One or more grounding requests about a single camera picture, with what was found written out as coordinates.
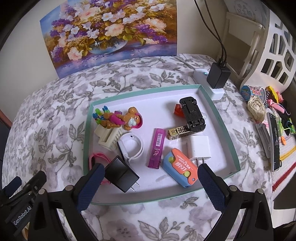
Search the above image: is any pink fitness band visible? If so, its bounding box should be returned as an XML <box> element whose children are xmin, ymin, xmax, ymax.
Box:
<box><xmin>89</xmin><ymin>152</ymin><xmax>111</xmax><ymax>186</ymax></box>

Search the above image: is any cream hair claw clip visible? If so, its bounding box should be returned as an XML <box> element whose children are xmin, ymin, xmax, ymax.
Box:
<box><xmin>94</xmin><ymin>125</ymin><xmax>125</xmax><ymax>151</ymax></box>

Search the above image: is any grey metal clip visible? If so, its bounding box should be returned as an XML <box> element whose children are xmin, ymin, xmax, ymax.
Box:
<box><xmin>255</xmin><ymin>123</ymin><xmax>274</xmax><ymax>158</ymax></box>

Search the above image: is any white smartwatch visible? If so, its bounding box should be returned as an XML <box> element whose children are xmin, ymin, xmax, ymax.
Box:
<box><xmin>116</xmin><ymin>132</ymin><xmax>144</xmax><ymax>166</ymax></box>

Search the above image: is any white charger plug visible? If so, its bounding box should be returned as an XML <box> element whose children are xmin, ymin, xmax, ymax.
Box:
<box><xmin>187</xmin><ymin>136</ymin><xmax>211</xmax><ymax>167</ymax></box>

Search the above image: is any purple tube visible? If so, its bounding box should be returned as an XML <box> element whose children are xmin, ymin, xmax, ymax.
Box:
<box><xmin>147</xmin><ymin>128</ymin><xmax>166</xmax><ymax>169</ymax></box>

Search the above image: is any striped knitted mat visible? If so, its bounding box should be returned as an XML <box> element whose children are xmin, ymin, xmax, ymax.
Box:
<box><xmin>272</xmin><ymin>134</ymin><xmax>296</xmax><ymax>209</ymax></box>

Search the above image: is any pile of colourful hair accessories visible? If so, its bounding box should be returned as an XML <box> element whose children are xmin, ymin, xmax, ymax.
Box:
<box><xmin>265</xmin><ymin>86</ymin><xmax>296</xmax><ymax>137</ymax></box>

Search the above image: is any black power adapter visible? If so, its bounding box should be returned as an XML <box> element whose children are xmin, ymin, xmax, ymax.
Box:
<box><xmin>206</xmin><ymin>62</ymin><xmax>231</xmax><ymax>89</ymax></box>

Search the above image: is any red glue bottle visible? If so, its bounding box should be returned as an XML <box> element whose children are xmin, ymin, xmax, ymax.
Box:
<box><xmin>174</xmin><ymin>104</ymin><xmax>185</xmax><ymax>118</ymax></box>

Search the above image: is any colourful block toy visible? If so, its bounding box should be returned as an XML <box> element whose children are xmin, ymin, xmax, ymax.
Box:
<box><xmin>92</xmin><ymin>105</ymin><xmax>111</xmax><ymax>127</ymax></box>

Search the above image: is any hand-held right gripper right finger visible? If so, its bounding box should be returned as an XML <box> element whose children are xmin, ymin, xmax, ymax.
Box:
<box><xmin>198</xmin><ymin>163</ymin><xmax>274</xmax><ymax>241</ymax></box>

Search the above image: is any grey floral blanket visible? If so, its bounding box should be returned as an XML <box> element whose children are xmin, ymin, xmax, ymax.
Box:
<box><xmin>1</xmin><ymin>53</ymin><xmax>296</xmax><ymax>241</ymax></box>

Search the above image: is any cream ruffled hair tie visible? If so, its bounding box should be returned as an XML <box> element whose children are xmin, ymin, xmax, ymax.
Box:
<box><xmin>247</xmin><ymin>96</ymin><xmax>266</xmax><ymax>122</ymax></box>

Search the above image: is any black charger cube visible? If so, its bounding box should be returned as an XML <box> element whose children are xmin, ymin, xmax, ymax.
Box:
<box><xmin>105</xmin><ymin>155</ymin><xmax>140</xmax><ymax>193</ymax></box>

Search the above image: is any teal box lid tray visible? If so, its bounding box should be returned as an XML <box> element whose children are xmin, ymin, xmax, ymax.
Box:
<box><xmin>83</xmin><ymin>84</ymin><xmax>241</xmax><ymax>205</ymax></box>

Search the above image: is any black toy car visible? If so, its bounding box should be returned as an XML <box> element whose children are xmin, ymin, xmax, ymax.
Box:
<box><xmin>179</xmin><ymin>96</ymin><xmax>207</xmax><ymax>132</ymax></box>

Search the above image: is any white power strip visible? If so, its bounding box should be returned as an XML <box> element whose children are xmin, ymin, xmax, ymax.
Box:
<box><xmin>193</xmin><ymin>68</ymin><xmax>225</xmax><ymax>100</ymax></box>

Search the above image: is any colourful tape roll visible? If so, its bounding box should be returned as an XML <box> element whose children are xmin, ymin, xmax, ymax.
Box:
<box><xmin>240</xmin><ymin>85</ymin><xmax>265</xmax><ymax>101</ymax></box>

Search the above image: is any black flat case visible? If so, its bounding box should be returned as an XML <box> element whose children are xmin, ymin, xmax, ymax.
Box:
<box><xmin>267</xmin><ymin>112</ymin><xmax>282</xmax><ymax>172</ymax></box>

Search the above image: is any black cable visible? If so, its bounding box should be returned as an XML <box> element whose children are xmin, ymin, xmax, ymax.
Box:
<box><xmin>218</xmin><ymin>43</ymin><xmax>228</xmax><ymax>65</ymax></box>
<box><xmin>194</xmin><ymin>0</ymin><xmax>223</xmax><ymax>64</ymax></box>

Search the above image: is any brown puppy toy figure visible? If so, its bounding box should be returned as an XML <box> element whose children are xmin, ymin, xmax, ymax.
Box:
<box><xmin>102</xmin><ymin>107</ymin><xmax>143</xmax><ymax>131</ymax></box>

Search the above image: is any flower painting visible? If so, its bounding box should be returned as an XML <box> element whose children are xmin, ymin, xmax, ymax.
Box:
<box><xmin>40</xmin><ymin>0</ymin><xmax>177</xmax><ymax>79</ymax></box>

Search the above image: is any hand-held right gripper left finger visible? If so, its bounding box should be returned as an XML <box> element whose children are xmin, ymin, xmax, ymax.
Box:
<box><xmin>22</xmin><ymin>163</ymin><xmax>105</xmax><ymax>241</ymax></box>

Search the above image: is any reddish wooden board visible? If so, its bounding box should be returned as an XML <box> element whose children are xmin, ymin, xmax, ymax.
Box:
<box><xmin>0</xmin><ymin>110</ymin><xmax>13</xmax><ymax>128</ymax></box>

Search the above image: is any white shelf unit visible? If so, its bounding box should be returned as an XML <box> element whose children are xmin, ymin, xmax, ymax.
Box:
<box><xmin>218</xmin><ymin>11</ymin><xmax>266</xmax><ymax>78</ymax></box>

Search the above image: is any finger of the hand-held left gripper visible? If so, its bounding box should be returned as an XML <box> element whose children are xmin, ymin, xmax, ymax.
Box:
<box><xmin>22</xmin><ymin>171</ymin><xmax>47</xmax><ymax>194</ymax></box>
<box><xmin>4</xmin><ymin>176</ymin><xmax>23</xmax><ymax>193</ymax></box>

